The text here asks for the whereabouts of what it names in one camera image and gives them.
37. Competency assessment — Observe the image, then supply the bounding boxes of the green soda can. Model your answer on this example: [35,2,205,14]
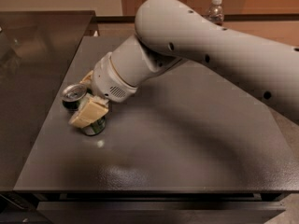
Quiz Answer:
[61,83,106,136]

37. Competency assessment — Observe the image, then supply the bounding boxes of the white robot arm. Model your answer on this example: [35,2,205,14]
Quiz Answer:
[69,0,299,128]

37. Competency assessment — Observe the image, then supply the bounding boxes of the dark glossy side table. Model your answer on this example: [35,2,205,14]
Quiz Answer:
[0,10,94,192]

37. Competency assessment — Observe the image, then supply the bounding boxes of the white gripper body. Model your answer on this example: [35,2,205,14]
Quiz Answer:
[92,52,137,103]

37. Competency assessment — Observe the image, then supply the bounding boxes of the clear plastic water bottle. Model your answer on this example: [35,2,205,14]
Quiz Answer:
[206,0,224,26]

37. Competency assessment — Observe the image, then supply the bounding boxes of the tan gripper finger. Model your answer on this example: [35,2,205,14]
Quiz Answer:
[68,93,109,128]
[79,71,93,88]

